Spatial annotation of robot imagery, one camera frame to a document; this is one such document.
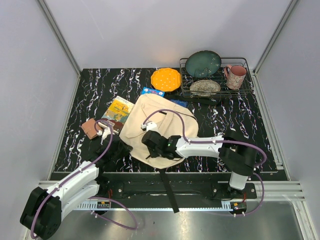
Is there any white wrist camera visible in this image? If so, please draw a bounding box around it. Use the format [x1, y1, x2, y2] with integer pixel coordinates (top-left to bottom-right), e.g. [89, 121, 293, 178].
[96, 127, 114, 145]
[141, 121, 159, 132]

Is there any yellow illustrated book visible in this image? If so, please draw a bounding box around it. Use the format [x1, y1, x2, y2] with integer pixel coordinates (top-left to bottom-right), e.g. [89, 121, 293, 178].
[102, 96, 135, 134]

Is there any Animal Farm book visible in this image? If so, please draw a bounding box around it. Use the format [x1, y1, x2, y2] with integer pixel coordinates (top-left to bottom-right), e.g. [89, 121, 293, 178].
[170, 99, 188, 108]

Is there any pink patterned mug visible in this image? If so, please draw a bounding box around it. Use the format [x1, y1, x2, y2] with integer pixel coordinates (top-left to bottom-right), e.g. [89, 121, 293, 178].
[224, 65, 247, 90]

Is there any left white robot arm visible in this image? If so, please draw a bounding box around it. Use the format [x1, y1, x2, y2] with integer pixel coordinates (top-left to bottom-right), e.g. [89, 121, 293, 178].
[19, 134, 133, 240]

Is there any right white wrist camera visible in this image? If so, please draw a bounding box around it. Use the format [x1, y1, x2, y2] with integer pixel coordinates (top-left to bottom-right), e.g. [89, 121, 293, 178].
[141, 121, 159, 132]

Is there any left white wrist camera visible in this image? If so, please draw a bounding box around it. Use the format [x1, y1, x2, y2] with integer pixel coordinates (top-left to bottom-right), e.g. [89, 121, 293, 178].
[96, 127, 114, 145]

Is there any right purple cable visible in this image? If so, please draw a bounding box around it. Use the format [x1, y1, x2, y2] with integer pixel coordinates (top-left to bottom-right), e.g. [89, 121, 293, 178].
[141, 109, 268, 217]

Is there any dark teal plate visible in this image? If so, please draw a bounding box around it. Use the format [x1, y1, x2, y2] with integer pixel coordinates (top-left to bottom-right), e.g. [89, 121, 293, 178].
[185, 50, 222, 78]

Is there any beige canvas backpack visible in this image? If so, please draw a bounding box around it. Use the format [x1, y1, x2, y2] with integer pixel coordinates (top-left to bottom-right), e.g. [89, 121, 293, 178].
[119, 94, 199, 169]

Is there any orange polka dot plate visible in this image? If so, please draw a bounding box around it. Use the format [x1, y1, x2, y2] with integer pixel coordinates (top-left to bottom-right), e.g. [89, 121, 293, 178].
[150, 68, 182, 93]

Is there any blue treehouse book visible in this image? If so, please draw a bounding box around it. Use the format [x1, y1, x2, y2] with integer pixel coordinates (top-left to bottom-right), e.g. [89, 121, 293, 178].
[141, 87, 165, 97]

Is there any beige patterned plate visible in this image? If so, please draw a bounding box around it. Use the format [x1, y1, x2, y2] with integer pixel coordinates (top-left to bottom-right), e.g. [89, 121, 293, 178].
[189, 79, 221, 97]

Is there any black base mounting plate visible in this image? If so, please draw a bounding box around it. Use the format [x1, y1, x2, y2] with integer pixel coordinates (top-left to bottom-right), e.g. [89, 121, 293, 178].
[102, 172, 257, 200]

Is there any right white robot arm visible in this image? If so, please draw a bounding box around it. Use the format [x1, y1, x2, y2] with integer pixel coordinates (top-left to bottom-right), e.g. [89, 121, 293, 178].
[141, 130, 258, 199]

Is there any black wire dish rack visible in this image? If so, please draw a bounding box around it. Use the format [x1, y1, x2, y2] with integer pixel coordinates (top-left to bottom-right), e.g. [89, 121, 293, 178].
[179, 57, 254, 98]

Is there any brown leather wallet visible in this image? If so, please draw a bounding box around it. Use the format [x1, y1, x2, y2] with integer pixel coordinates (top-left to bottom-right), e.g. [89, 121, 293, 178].
[81, 118, 102, 140]

